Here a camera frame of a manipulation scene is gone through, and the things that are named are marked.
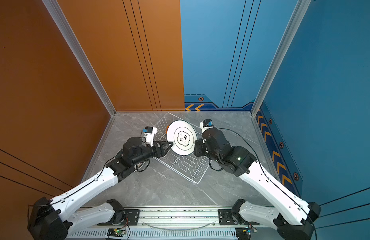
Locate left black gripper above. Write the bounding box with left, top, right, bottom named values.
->
left=132, top=140, right=173, bottom=168

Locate white plate flower outline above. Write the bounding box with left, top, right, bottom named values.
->
left=167, top=120, right=197, bottom=156

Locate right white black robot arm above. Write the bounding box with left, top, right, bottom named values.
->
left=194, top=127, right=321, bottom=240

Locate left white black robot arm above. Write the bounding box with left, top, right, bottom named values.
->
left=27, top=137, right=173, bottom=240

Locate right circuit board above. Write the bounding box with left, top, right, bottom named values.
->
left=235, top=228, right=257, bottom=240

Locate left green circuit board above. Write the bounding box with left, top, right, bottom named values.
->
left=107, top=228, right=128, bottom=240

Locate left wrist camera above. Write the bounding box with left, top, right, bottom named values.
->
left=143, top=127, right=157, bottom=147

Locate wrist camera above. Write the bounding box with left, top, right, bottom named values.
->
left=200, top=119, right=214, bottom=133
left=143, top=127, right=157, bottom=147

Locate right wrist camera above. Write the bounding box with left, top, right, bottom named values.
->
left=200, top=119, right=214, bottom=133

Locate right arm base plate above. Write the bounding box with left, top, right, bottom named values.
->
left=218, top=209, right=260, bottom=226

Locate aluminium front rail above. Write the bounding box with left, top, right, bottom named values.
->
left=68, top=207, right=281, bottom=240

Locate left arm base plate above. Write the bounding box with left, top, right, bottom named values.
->
left=108, top=209, right=140, bottom=226

